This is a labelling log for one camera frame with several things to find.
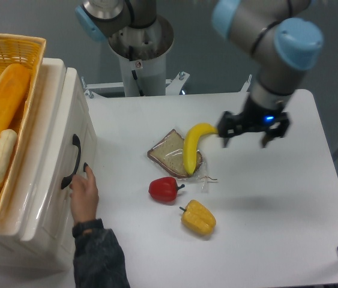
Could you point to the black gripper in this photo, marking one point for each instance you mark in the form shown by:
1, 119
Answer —
254, 118

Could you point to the white top drawer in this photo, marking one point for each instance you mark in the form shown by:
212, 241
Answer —
49, 217

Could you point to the dark sleeved forearm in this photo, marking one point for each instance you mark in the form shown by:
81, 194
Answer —
99, 260

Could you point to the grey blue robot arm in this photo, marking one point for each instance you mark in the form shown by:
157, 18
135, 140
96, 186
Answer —
271, 32

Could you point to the person's hand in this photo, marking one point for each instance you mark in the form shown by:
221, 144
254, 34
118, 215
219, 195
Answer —
84, 197

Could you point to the yellow banana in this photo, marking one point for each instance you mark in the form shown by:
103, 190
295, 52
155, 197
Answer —
190, 146

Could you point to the wrapped bread slice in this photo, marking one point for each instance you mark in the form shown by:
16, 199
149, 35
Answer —
167, 153

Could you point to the yellow bell pepper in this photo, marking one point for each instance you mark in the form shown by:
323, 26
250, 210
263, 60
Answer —
197, 218

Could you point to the red bell pepper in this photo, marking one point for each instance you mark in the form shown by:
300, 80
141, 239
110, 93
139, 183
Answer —
164, 189

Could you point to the cream small squash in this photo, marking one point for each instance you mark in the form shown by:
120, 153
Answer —
8, 139

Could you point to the yellow wicker basket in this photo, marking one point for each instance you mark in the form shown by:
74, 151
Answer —
20, 60

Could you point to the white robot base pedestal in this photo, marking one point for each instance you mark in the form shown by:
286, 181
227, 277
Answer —
142, 56

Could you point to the black drawer handle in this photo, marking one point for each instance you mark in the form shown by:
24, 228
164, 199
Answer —
71, 160

